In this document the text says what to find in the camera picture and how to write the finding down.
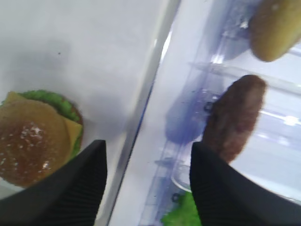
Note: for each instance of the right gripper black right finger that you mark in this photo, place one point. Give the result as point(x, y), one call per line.
point(224, 197)

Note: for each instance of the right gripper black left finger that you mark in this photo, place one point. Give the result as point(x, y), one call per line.
point(69, 197)

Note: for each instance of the green lettuce leaf in rack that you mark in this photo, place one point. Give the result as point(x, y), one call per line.
point(184, 214)

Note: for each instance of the yellow cheese slice on tray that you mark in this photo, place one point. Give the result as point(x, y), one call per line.
point(70, 127)

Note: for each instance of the brown meat patty in rack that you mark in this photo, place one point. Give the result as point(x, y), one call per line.
point(233, 117)

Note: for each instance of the green lettuce leaf on tray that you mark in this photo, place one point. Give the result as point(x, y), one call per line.
point(56, 103)

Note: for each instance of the brown bread slice in rack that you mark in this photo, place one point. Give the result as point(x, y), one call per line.
point(274, 28)

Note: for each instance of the sesame burger bun top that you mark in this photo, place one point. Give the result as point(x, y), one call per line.
point(34, 142)

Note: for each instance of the white rectangular tray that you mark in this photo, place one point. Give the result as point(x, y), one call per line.
point(102, 55)

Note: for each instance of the clear acrylic food rack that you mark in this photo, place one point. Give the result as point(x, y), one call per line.
point(271, 157)

